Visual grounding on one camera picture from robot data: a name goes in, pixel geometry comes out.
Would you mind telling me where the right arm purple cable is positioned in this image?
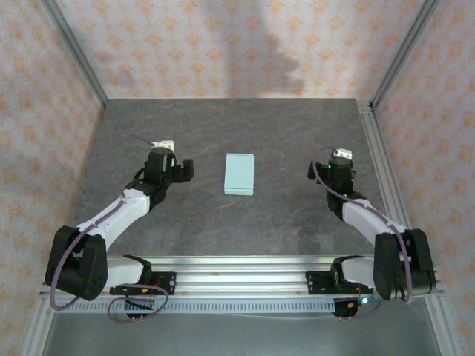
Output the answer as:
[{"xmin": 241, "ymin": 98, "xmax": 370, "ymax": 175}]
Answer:
[{"xmin": 313, "ymin": 146, "xmax": 415, "ymax": 320}]

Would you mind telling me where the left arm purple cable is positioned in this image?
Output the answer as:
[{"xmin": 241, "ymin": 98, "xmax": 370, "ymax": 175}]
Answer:
[{"xmin": 49, "ymin": 135, "xmax": 168, "ymax": 323}]

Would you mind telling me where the light blue paper box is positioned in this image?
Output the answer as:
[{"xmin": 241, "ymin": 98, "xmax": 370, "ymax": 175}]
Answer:
[{"xmin": 223, "ymin": 152, "xmax": 255, "ymax": 197}]

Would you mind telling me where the grey slotted cable duct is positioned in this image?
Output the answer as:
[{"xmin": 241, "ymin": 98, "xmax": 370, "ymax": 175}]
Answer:
[{"xmin": 53, "ymin": 300, "xmax": 337, "ymax": 314}]

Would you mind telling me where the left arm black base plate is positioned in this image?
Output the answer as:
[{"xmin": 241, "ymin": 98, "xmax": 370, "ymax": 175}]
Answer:
[{"xmin": 109, "ymin": 271, "xmax": 177, "ymax": 297}]

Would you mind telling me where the aluminium corner post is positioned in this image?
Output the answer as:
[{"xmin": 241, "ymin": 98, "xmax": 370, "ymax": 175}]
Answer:
[
  {"xmin": 370, "ymin": 0, "xmax": 442, "ymax": 108},
  {"xmin": 39, "ymin": 0, "xmax": 109, "ymax": 108}
]

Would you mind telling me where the aluminium mounting rail beam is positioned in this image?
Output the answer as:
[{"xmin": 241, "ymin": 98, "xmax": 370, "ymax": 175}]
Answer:
[{"xmin": 39, "ymin": 255, "xmax": 445, "ymax": 297}]

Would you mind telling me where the aluminium side rail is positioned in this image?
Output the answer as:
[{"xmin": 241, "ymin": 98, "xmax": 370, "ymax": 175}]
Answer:
[{"xmin": 356, "ymin": 99, "xmax": 424, "ymax": 268}]

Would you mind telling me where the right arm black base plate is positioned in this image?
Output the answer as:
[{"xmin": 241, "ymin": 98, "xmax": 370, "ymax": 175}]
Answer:
[{"xmin": 305, "ymin": 270, "xmax": 372, "ymax": 296}]

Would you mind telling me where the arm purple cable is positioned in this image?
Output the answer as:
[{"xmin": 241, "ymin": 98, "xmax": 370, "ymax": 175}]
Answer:
[
  {"xmin": 313, "ymin": 146, "xmax": 415, "ymax": 320},
  {"xmin": 49, "ymin": 135, "xmax": 168, "ymax": 323}
]

